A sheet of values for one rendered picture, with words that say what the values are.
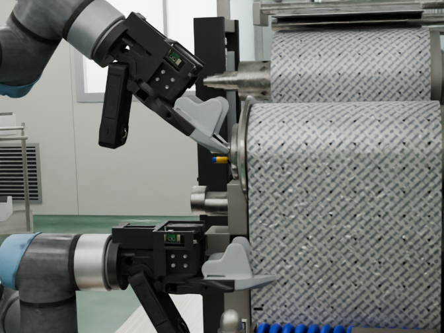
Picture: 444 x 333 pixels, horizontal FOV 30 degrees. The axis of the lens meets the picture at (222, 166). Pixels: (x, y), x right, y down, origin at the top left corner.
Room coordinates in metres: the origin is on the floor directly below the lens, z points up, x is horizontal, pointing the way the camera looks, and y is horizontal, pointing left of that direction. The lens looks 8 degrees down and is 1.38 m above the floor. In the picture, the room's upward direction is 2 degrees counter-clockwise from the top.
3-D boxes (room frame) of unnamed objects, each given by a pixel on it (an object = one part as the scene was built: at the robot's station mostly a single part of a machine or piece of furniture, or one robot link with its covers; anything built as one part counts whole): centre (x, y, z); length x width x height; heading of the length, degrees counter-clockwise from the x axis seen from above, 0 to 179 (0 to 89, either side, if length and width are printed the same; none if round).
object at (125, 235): (1.05, 0.08, 1.12); 0.12 x 0.08 x 0.09; 79
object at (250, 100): (1.09, -0.04, 1.25); 0.15 x 0.01 x 0.15; 169
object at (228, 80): (1.35, 0.00, 1.33); 0.06 x 0.03 x 0.03; 79
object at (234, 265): (1.01, -0.02, 1.11); 0.09 x 0.03 x 0.06; 78
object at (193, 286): (1.02, 0.03, 1.09); 0.09 x 0.05 x 0.02; 78
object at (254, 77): (1.34, -0.06, 1.33); 0.06 x 0.06 x 0.06; 79
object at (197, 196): (1.14, 0.03, 1.18); 0.04 x 0.02 x 0.04; 169
